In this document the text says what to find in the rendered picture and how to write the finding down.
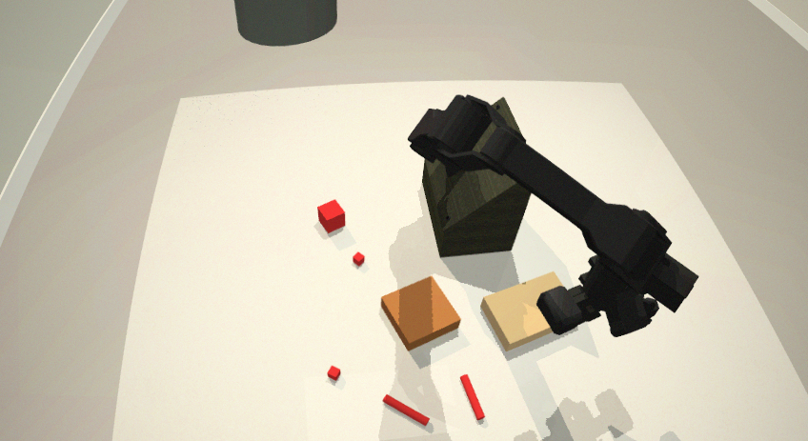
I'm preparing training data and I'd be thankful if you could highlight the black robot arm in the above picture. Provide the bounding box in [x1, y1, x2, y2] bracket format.
[407, 94, 699, 337]

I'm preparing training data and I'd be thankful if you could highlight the orange square block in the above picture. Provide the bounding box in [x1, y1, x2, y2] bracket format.
[380, 275, 461, 351]

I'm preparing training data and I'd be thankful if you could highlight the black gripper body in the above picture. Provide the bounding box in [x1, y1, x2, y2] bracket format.
[536, 255, 629, 335]

